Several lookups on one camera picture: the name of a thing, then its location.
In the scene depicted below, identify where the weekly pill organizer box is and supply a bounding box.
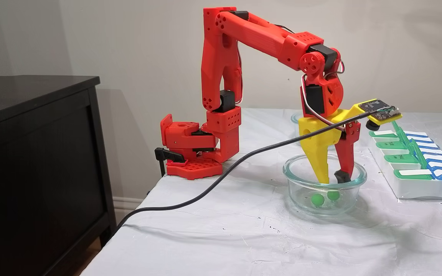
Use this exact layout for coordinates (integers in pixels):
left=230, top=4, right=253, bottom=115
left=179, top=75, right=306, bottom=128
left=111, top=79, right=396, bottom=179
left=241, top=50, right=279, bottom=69
left=368, top=121, right=442, bottom=202

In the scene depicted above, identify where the clear glass bowl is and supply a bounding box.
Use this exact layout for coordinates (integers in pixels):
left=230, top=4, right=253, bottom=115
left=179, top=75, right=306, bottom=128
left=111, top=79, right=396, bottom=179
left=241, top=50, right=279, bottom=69
left=282, top=154, right=368, bottom=216
left=291, top=112, right=301, bottom=138

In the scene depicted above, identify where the white tablecloth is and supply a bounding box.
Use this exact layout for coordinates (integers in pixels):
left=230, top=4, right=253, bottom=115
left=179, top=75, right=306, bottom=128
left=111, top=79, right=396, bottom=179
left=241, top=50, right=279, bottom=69
left=80, top=108, right=442, bottom=276

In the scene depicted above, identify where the black table clamp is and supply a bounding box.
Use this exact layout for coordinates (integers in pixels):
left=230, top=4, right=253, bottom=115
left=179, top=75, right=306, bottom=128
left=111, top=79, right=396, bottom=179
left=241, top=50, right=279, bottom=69
left=154, top=147, right=186, bottom=177

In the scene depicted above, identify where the white baseboard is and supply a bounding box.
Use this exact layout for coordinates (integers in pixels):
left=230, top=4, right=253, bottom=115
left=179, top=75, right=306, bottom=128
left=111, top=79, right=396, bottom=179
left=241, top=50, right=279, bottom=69
left=112, top=196, right=147, bottom=222

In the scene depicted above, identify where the black wooden cabinet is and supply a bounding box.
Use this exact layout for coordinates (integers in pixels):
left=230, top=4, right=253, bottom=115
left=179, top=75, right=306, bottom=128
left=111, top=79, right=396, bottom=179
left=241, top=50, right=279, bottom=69
left=0, top=76, right=117, bottom=276

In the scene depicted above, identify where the thick black camera cable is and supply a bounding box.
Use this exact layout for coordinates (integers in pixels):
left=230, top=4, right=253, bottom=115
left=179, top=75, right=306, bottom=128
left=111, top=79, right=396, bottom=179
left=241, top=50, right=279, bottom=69
left=114, top=107, right=388, bottom=234

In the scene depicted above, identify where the circuit board camera yellow mount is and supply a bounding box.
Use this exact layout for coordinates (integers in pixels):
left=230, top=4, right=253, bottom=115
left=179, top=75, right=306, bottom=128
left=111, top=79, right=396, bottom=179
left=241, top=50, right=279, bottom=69
left=350, top=99, right=402, bottom=131

